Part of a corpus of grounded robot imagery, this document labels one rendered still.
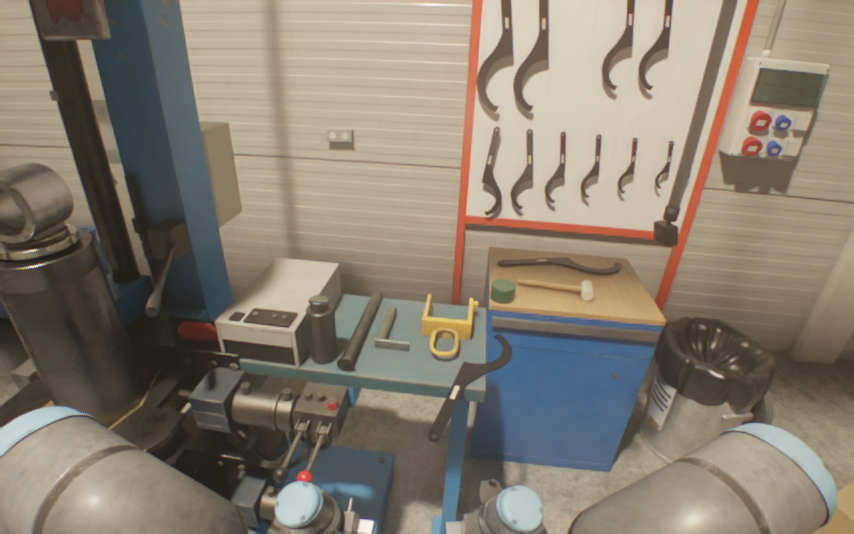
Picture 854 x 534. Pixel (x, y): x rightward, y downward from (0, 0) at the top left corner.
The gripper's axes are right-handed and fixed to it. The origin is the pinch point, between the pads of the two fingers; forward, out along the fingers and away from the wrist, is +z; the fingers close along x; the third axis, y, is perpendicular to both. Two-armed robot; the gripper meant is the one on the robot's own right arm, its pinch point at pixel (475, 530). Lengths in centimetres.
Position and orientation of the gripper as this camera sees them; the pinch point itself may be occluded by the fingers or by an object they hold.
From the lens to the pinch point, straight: 132.0
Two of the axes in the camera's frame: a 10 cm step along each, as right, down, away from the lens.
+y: 0.9, 7.8, -6.2
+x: 9.7, 0.5, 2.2
